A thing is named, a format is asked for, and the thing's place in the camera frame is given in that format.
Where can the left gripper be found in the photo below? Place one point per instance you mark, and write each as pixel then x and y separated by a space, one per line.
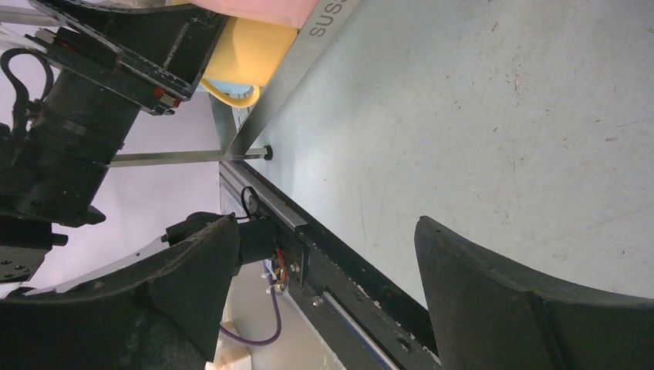
pixel 118 60

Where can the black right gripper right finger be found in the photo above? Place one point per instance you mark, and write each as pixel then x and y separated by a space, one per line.
pixel 490 312

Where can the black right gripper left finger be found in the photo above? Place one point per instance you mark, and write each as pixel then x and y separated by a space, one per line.
pixel 162 312

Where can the yellow mug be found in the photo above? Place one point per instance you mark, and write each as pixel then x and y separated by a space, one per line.
pixel 248 52

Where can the steel two-tier dish rack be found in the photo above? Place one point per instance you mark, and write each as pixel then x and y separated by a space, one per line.
pixel 236 141

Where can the light blue mug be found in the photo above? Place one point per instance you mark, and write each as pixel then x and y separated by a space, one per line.
pixel 238 91

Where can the pink faceted mug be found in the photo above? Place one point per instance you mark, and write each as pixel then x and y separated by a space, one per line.
pixel 291 13

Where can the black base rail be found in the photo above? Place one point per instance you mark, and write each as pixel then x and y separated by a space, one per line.
pixel 368 321

